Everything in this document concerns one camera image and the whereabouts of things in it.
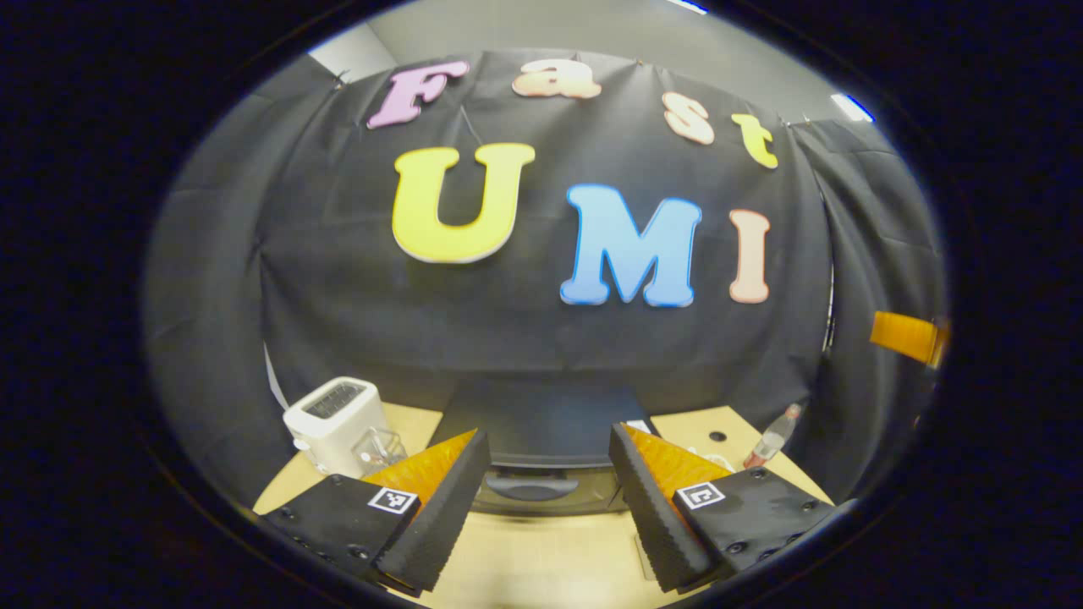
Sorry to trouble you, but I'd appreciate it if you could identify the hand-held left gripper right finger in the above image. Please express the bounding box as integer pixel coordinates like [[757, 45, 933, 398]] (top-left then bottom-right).
[[607, 421, 840, 595]]

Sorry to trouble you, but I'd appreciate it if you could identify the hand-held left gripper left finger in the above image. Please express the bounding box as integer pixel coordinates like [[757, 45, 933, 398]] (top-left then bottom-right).
[[256, 428, 492, 595]]

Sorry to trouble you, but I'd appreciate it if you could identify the black electric oven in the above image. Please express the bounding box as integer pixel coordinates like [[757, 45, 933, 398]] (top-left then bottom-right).
[[427, 381, 671, 517]]

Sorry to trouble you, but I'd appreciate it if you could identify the clear plastic bottle red label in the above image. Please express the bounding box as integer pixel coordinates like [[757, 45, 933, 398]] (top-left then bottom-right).
[[743, 403, 805, 470]]

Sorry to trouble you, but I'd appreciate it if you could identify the white toaster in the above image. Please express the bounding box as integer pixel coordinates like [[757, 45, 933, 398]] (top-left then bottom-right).
[[283, 376, 391, 480]]

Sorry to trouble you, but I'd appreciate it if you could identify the black backdrop cloth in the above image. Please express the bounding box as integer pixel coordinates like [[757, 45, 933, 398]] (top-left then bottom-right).
[[144, 47, 948, 508]]

